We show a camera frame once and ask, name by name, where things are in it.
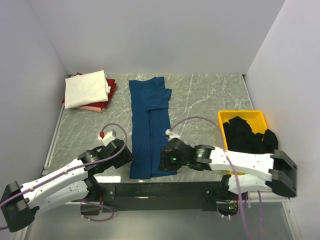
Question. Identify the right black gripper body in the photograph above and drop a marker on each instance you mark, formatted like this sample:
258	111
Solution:
170	164

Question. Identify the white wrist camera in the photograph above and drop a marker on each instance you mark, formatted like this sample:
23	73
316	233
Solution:
107	137
170	135

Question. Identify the yellow plastic bin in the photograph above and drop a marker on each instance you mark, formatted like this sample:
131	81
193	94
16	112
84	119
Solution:
254	118

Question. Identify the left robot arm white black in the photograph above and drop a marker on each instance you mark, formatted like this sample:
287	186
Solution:
21	203

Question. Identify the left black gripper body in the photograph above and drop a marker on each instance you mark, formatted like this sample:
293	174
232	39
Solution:
123	159

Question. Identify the folded white t shirt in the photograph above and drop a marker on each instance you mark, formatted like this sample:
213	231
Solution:
86	88

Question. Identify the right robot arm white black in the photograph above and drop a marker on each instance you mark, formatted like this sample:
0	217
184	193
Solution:
272	172

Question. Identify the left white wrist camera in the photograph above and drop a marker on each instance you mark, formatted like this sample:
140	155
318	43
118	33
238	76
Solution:
107	137

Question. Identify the black base beam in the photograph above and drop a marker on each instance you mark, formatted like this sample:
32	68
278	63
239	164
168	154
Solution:
152	196

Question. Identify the black t shirt in bin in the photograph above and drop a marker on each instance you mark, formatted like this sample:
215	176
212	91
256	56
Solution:
240	138

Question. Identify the folded red t shirt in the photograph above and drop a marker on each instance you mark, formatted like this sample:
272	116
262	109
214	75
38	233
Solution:
111	87

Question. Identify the blue t shirt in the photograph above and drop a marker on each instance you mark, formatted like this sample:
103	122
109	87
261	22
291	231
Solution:
150	120

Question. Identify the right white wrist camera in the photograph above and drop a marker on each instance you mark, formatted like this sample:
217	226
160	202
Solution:
170	135

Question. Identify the aluminium frame rail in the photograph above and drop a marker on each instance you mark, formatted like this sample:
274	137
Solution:
20	235

